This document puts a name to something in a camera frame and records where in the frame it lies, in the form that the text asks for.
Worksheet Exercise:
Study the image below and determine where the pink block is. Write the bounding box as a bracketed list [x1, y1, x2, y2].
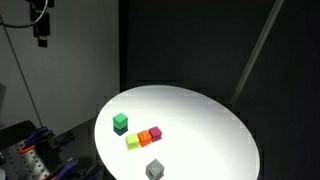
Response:
[148, 126, 162, 142]

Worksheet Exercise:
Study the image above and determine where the grey block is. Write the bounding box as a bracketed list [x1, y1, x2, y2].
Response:
[145, 159, 165, 180]

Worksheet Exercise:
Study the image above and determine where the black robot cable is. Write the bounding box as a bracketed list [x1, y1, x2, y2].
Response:
[0, 0, 50, 29]

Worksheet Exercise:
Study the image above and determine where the grey diagonal pole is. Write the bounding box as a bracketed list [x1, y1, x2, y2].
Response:
[230, 0, 285, 105]

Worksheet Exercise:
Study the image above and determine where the green block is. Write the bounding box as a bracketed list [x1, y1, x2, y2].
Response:
[113, 113, 128, 130]

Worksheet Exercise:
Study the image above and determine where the orange block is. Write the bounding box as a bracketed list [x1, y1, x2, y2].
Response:
[137, 130, 152, 147]

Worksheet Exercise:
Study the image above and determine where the round white table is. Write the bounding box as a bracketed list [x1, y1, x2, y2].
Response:
[94, 85, 261, 180]

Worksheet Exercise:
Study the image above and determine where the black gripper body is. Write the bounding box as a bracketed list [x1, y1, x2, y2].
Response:
[29, 0, 54, 37]

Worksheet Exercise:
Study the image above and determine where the dark blue block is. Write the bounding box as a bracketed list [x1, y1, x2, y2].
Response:
[113, 126, 128, 136]

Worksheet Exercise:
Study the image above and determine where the purple clamp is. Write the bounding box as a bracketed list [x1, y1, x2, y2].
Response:
[19, 127, 49, 154]
[43, 160, 79, 180]

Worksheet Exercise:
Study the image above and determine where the purple clamp lower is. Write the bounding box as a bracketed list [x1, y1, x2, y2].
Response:
[43, 160, 79, 180]

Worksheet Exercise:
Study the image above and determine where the purple clamp upper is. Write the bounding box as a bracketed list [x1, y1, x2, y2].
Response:
[19, 127, 49, 154]

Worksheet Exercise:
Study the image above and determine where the lime yellow block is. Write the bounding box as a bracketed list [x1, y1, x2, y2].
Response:
[126, 134, 139, 150]

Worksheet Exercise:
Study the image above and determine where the perforated metal board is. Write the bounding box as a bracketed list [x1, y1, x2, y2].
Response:
[0, 142, 50, 180]

